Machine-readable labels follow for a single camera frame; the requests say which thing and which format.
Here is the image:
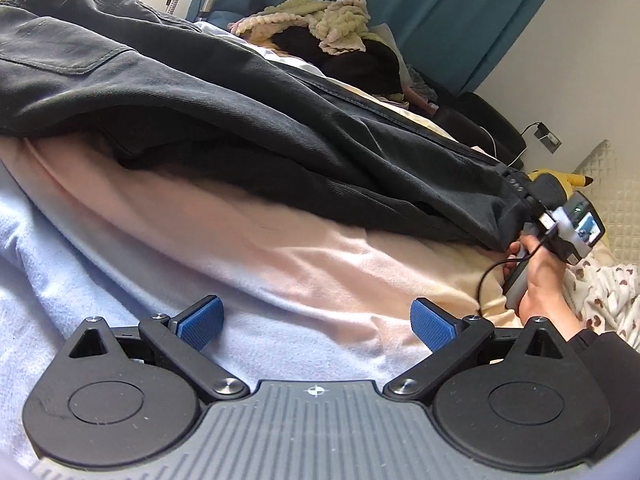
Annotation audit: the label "beige quilted headboard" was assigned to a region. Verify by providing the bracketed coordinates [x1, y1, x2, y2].
[575, 140, 639, 264]

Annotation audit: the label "wall power socket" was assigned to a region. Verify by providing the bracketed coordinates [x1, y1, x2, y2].
[534, 122, 562, 154]

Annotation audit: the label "pink yellow bed duvet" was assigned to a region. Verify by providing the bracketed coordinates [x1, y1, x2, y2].
[1, 132, 516, 465]

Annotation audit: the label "black bag by wall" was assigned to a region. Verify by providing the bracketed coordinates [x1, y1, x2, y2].
[409, 67, 526, 169]

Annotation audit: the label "black sleeved right forearm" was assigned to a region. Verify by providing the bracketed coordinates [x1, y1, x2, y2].
[568, 330, 640, 460]

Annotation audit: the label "black denim pants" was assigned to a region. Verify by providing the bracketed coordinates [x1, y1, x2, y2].
[1, 0, 538, 250]

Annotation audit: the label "person's right hand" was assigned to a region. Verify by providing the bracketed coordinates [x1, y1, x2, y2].
[508, 233, 582, 341]

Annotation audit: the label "green beige fluffy blanket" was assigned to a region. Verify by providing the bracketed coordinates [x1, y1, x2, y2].
[229, 0, 386, 55]

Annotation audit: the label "white patterned pillow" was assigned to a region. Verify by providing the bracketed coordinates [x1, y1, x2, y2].
[563, 243, 639, 351]

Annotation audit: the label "yellow plush toy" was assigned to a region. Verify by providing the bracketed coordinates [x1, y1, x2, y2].
[528, 169, 593, 198]

